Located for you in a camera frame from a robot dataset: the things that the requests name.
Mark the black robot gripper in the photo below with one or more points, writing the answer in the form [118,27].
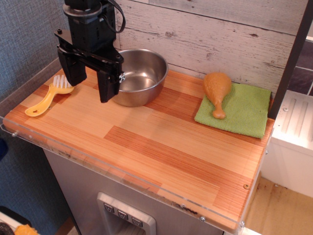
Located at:
[89,42]

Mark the dark vertical post right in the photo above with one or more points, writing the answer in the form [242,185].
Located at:
[292,60]

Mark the orange object bottom left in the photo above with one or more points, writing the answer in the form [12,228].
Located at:
[25,230]

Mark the yellow dish brush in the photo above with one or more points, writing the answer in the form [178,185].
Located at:
[60,85]

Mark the green cloth towel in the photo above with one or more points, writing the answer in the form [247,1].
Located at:
[246,108]

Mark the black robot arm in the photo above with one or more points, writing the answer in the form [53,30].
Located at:
[82,3]

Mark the silver toy fridge cabinet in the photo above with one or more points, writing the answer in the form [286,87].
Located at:
[80,187]

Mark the plastic toy chicken drumstick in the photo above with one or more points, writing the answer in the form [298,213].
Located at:
[216,86]

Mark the stainless steel bowl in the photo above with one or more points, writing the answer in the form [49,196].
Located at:
[145,73]

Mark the clear acrylic edge guard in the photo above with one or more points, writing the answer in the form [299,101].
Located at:
[168,159]

